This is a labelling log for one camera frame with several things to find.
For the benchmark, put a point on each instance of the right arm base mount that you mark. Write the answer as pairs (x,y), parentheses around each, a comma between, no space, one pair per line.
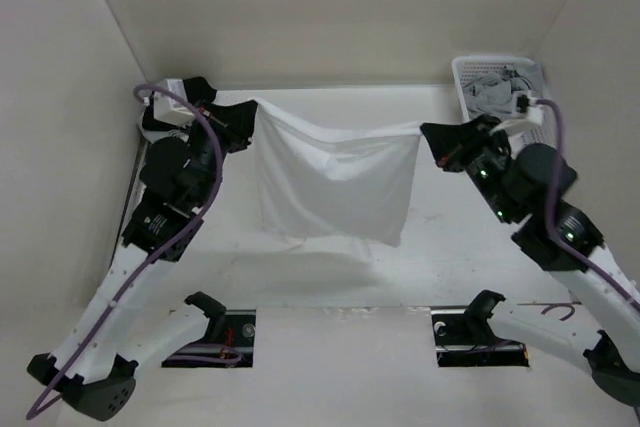
(463,339)

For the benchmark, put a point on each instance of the white tank top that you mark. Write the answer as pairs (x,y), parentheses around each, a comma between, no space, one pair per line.
(318,182)

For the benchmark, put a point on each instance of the folded grey tank top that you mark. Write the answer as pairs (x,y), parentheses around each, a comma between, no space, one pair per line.
(153,130)

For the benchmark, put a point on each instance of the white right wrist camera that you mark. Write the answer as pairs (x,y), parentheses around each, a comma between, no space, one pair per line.
(526,114)

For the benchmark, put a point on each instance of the grey tank top in basket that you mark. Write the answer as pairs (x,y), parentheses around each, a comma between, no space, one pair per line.
(491,93)

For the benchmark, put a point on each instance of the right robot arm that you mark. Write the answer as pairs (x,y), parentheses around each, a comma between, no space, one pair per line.
(527,189)

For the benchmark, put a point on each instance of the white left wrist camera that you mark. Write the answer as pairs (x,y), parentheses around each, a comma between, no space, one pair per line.
(166,109)

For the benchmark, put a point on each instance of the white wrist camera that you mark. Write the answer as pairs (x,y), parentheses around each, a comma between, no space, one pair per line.
(526,114)
(166,109)

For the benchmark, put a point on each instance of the white plastic laundry basket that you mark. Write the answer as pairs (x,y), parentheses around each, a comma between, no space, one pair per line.
(465,68)

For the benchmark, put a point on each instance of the folded black tank top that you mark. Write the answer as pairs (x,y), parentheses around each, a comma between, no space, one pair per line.
(198,91)

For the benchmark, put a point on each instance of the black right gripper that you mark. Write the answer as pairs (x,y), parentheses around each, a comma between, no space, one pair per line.
(450,142)

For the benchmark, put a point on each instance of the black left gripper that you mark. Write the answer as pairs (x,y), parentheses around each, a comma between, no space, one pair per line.
(234,121)

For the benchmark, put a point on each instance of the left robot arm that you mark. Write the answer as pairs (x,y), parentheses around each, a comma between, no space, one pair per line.
(95,369)

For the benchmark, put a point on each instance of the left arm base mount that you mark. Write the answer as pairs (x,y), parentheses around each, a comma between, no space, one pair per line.
(227,342)

